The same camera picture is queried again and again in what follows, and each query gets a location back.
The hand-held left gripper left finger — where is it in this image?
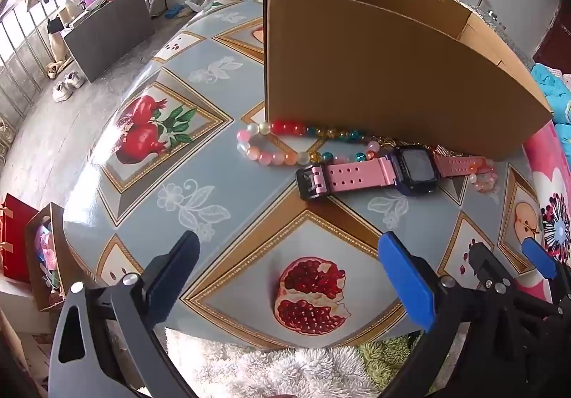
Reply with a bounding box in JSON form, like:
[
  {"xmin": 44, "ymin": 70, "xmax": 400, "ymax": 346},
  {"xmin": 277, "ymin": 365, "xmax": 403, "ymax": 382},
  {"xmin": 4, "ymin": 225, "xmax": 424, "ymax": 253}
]
[{"xmin": 48, "ymin": 229, "xmax": 201, "ymax": 398}]

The fruit print tablecloth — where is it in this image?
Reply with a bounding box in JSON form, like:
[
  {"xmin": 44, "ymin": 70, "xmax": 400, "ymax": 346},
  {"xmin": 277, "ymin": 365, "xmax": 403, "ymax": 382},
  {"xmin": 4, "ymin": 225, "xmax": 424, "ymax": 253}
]
[{"xmin": 62, "ymin": 0, "xmax": 554, "ymax": 349}]

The small cardboard box of clutter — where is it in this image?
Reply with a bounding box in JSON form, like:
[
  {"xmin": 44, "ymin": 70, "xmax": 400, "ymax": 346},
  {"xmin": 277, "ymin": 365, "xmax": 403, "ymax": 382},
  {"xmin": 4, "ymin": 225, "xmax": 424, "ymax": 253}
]
[{"xmin": 24, "ymin": 202, "xmax": 90, "ymax": 314}]

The blue clothing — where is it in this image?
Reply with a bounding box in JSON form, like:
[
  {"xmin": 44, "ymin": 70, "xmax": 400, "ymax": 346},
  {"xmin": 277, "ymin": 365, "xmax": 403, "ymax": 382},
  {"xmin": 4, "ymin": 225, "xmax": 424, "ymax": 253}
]
[{"xmin": 530, "ymin": 63, "xmax": 571, "ymax": 126}]

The pink bead bracelet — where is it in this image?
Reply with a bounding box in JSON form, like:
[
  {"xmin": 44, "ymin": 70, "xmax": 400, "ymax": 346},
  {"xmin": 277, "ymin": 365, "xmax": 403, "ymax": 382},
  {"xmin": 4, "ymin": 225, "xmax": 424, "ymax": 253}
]
[{"xmin": 236, "ymin": 121, "xmax": 313, "ymax": 167}]

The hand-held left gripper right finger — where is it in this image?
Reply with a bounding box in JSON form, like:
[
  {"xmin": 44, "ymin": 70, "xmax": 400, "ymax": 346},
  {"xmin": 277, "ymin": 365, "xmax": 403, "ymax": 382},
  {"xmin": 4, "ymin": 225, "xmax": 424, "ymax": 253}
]
[{"xmin": 378, "ymin": 231, "xmax": 571, "ymax": 398}]

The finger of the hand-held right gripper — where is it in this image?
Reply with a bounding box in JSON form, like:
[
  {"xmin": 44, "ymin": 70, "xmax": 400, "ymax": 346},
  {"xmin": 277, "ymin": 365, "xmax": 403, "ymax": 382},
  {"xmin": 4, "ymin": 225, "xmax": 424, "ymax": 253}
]
[
  {"xmin": 464, "ymin": 241, "xmax": 520, "ymax": 296},
  {"xmin": 521, "ymin": 236, "xmax": 571, "ymax": 292}
]

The red paper bag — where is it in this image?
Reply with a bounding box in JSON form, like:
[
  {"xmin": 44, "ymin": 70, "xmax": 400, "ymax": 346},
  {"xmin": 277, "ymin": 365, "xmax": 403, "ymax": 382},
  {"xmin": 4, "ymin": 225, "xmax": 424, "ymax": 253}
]
[{"xmin": 0, "ymin": 193, "xmax": 40, "ymax": 283}]

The peach bead bracelet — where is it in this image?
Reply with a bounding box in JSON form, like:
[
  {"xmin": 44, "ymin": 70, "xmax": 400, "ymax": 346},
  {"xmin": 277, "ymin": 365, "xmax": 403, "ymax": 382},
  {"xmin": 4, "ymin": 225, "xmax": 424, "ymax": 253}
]
[{"xmin": 468, "ymin": 158, "xmax": 499, "ymax": 194}]

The metal window railing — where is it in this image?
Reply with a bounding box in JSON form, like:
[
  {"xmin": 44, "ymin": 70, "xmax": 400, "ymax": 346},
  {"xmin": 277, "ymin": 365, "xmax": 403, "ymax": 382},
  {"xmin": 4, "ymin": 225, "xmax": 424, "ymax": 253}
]
[{"xmin": 0, "ymin": 0, "xmax": 67, "ymax": 149}]

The pink strap digital watch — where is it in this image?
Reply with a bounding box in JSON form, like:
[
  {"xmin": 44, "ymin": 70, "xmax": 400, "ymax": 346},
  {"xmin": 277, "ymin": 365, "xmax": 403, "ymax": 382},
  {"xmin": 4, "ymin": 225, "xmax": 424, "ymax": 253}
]
[{"xmin": 295, "ymin": 146, "xmax": 487, "ymax": 201}]

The multicoloured bead bracelet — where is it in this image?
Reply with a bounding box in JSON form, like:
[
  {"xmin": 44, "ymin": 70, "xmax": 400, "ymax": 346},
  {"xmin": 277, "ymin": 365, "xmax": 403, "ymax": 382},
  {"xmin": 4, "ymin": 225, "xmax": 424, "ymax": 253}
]
[{"xmin": 270, "ymin": 120, "xmax": 381, "ymax": 167}]

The pink printed blanket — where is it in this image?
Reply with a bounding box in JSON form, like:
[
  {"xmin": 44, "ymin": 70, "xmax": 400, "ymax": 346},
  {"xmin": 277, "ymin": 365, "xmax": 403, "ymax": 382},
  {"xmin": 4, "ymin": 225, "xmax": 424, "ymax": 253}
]
[{"xmin": 521, "ymin": 120, "xmax": 571, "ymax": 306}]

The grey cabinet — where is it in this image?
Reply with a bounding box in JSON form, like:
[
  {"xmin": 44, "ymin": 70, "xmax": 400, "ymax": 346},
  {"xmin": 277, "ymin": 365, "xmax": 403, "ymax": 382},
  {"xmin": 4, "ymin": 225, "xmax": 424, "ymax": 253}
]
[{"xmin": 61, "ymin": 0, "xmax": 155, "ymax": 84}]

